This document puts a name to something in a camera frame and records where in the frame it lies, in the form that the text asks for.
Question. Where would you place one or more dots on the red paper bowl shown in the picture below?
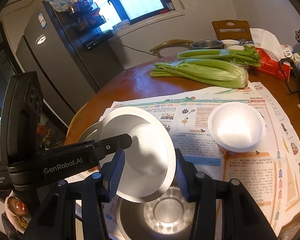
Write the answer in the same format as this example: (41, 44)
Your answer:
(236, 127)
(150, 161)

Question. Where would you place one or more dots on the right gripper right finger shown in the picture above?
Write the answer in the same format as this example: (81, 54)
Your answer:
(195, 186)

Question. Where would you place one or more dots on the celery bunch back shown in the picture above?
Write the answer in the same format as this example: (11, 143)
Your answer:
(249, 56)

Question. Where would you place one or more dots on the curved wooden chair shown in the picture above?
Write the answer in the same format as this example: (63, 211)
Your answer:
(178, 43)

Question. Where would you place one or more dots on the celery bunch front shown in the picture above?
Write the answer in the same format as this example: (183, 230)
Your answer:
(209, 71)

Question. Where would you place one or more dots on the left hand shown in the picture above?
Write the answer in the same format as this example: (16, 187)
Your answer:
(17, 213)

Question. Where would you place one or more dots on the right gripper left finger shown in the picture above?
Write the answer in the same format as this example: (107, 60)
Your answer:
(112, 172)

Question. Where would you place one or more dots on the wooden chair backrest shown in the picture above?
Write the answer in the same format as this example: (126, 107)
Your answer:
(232, 30)

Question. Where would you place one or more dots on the red tissue box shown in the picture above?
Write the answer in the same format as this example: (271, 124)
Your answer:
(271, 53)

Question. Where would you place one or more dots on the steel pan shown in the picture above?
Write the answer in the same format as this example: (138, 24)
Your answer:
(90, 132)

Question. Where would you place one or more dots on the large steel bowl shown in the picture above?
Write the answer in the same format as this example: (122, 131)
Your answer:
(168, 217)

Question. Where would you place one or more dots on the grey refrigerator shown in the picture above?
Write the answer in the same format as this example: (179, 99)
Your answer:
(69, 74)

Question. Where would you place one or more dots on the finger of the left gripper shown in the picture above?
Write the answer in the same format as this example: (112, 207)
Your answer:
(108, 145)

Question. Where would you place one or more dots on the small steel bowl background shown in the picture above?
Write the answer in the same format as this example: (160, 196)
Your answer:
(208, 44)

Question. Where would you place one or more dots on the celery bunch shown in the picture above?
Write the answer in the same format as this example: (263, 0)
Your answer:
(249, 56)
(209, 71)

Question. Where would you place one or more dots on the newspaper sheets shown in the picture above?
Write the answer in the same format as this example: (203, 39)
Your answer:
(257, 192)

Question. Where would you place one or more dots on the black fridge side rack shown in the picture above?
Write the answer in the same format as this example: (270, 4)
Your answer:
(81, 21)

